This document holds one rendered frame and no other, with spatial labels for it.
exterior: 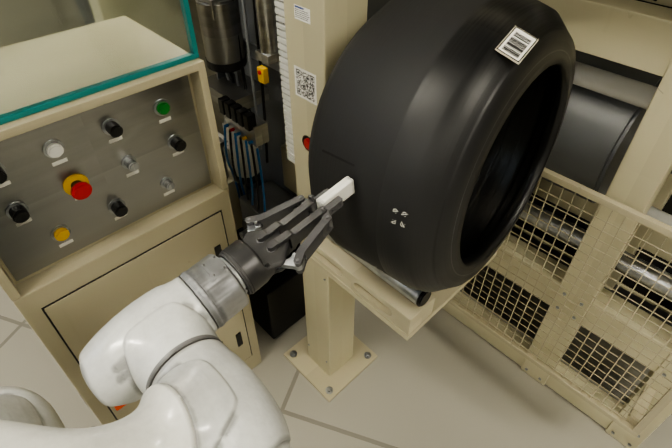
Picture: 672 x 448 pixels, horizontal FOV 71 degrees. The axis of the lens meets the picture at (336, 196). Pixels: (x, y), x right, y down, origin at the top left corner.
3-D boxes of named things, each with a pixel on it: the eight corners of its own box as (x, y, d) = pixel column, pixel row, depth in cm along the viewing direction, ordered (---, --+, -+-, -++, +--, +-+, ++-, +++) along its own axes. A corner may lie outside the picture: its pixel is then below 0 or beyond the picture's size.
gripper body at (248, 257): (243, 278, 61) (297, 236, 65) (208, 243, 66) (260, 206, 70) (256, 308, 66) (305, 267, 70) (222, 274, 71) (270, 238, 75)
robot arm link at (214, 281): (169, 264, 63) (206, 238, 65) (191, 300, 69) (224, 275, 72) (206, 304, 58) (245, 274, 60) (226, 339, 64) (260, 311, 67)
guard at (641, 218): (399, 267, 186) (419, 112, 141) (402, 264, 187) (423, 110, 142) (635, 437, 137) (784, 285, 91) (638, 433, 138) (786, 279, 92)
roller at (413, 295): (310, 213, 118) (324, 208, 120) (309, 228, 120) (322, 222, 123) (421, 296, 98) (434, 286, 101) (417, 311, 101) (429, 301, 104)
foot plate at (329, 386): (283, 355, 190) (283, 352, 189) (331, 316, 204) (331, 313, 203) (329, 402, 175) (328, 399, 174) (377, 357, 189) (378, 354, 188)
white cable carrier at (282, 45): (286, 159, 131) (271, -24, 100) (300, 151, 133) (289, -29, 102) (297, 166, 128) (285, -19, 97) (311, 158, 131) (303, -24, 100)
